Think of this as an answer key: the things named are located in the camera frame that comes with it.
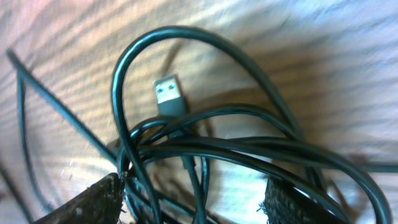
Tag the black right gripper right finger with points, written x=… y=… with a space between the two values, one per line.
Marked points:
x=285 y=205

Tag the black USB cable gray plug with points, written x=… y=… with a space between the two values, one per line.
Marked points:
x=122 y=159

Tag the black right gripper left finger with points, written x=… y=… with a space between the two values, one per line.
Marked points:
x=98 y=204

